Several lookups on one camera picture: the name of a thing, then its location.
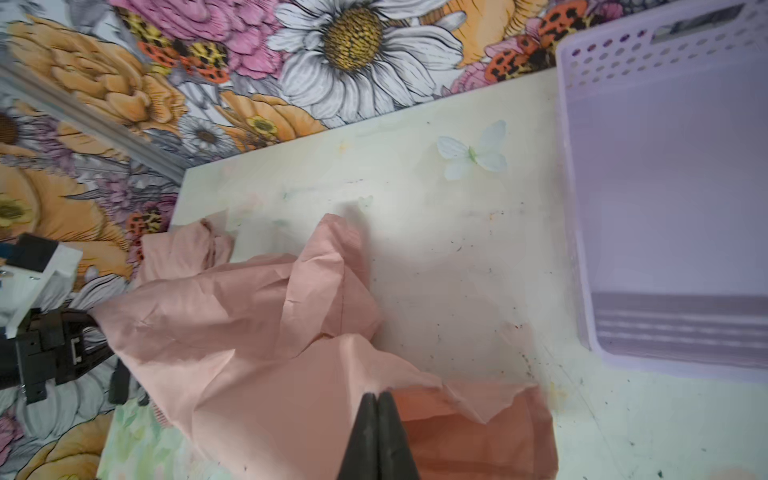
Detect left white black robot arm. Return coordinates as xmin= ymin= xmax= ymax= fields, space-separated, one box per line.
xmin=1 ymin=234 xmax=129 ymax=404

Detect pink pixel-print t-shirt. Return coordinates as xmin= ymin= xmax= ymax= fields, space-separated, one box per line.
xmin=135 ymin=220 xmax=234 ymax=286

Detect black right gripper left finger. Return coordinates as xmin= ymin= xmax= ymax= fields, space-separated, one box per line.
xmin=337 ymin=393 xmax=378 ymax=480

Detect pink garments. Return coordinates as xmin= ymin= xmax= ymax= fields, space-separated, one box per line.
xmin=91 ymin=214 xmax=558 ymax=479

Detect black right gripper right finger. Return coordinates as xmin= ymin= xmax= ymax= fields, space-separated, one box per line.
xmin=377 ymin=391 xmax=420 ymax=480

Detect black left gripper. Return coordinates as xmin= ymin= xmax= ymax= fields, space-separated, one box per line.
xmin=1 ymin=308 xmax=131 ymax=405

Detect aluminium corner post left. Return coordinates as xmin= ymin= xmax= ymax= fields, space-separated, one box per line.
xmin=1 ymin=58 xmax=186 ymax=185

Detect lilac perforated plastic basket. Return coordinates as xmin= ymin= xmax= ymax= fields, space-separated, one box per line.
xmin=556 ymin=1 xmax=767 ymax=383

